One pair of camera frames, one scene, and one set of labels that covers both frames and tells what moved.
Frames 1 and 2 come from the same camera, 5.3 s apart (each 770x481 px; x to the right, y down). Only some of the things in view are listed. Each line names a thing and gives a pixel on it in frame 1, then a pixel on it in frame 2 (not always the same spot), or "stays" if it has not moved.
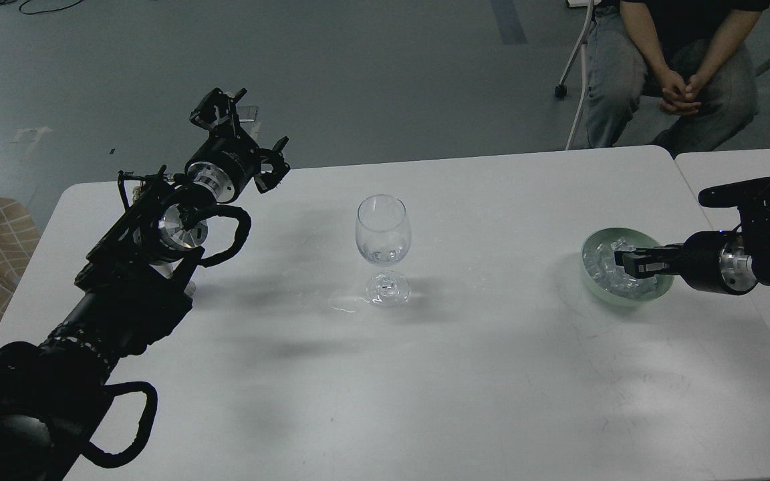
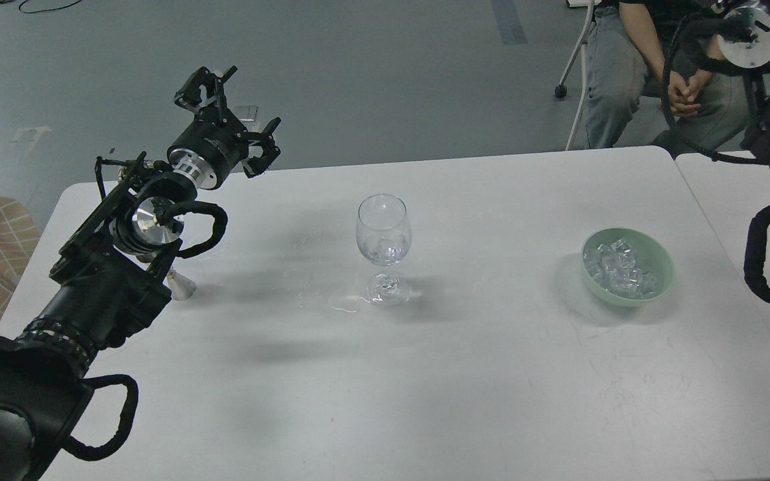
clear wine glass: (383, 234) stays
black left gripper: (226, 161) -> (216, 141)
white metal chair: (561, 91) stays
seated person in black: (694, 57) stays
